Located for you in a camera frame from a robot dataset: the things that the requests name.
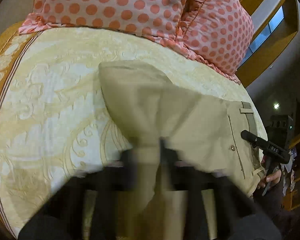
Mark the person's right hand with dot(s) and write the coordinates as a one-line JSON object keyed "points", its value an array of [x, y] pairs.
{"points": [[272, 179]]}

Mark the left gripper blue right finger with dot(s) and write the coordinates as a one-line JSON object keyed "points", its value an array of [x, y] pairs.
{"points": [[215, 208]]}

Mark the yellow orange patterned bedspread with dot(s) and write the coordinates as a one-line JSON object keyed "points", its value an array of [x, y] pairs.
{"points": [[54, 123]]}

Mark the wooden window frame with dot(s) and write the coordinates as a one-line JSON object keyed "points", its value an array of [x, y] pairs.
{"points": [[276, 23]]}

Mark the pink polka dot pillow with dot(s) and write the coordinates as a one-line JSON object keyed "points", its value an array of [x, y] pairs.
{"points": [[216, 33], [156, 20]]}

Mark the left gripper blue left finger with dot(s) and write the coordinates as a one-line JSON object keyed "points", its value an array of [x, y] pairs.
{"points": [[61, 217]]}

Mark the beige khaki pants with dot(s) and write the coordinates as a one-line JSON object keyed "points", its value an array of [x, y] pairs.
{"points": [[205, 130]]}

